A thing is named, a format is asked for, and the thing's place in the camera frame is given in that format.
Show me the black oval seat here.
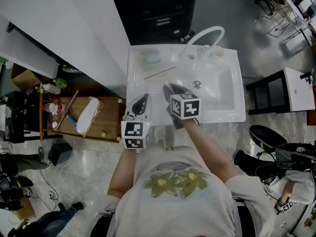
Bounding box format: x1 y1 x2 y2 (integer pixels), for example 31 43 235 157
248 124 288 155

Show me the red-label plastic bottle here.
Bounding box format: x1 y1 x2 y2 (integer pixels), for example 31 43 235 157
41 102 65 116

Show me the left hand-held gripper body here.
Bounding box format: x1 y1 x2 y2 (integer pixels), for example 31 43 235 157
120 114 153 150

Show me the black desk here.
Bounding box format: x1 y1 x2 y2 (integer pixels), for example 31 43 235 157
0 90 44 143

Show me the white cup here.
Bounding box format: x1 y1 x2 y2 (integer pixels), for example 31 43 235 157
213 46 225 59

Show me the white plastic bottle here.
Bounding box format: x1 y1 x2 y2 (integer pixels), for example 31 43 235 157
39 82 61 95

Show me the white plastic-wrapped pad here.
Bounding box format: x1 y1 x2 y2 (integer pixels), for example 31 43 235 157
76 96 104 135

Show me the gold wire chair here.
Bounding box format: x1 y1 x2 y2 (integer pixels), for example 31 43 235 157
268 0 301 38

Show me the wooden cart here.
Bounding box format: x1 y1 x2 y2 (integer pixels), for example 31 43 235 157
39 89 125 143

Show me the red toothbrush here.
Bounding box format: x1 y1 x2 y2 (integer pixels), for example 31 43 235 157
144 66 178 80

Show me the large black machine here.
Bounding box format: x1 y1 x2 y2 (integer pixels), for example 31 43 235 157
108 0 198 45

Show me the green leafy object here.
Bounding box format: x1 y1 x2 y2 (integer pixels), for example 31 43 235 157
54 78 68 89

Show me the black-framed white sink table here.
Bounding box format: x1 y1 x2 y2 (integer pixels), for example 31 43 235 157
245 67 316 116

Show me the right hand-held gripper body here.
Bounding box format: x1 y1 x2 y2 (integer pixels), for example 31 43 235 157
166 92 202 130

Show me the blue-handled metal wiper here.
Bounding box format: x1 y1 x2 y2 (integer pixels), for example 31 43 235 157
56 90 79 130

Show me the person's right forearm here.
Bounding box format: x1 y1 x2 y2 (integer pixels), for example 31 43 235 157
181 118 242 184

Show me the soap dish with soap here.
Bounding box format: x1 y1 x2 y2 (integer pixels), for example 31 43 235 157
139 50 161 71

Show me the white sink basin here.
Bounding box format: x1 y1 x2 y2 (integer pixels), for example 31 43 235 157
125 44 247 123

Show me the person's left forearm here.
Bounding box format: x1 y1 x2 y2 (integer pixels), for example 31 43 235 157
106 147 139 199

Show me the white curved faucet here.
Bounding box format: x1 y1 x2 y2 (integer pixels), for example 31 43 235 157
179 26 225 61

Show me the black bag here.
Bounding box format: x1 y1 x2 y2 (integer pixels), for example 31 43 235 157
233 149 282 185

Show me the small black faucet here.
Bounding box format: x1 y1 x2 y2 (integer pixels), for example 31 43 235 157
300 70 315 84

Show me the white plug floor cable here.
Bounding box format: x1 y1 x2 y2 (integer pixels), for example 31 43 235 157
39 169 60 212

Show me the person's white floral shirt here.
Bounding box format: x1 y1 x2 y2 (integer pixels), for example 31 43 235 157
86 146 276 237

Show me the small black box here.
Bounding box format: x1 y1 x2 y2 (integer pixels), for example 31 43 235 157
47 142 72 166

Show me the person's left shoe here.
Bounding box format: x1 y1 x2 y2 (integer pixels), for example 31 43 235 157
154 128 166 148

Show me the cardboard box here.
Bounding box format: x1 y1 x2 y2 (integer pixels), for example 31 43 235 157
11 63 42 91

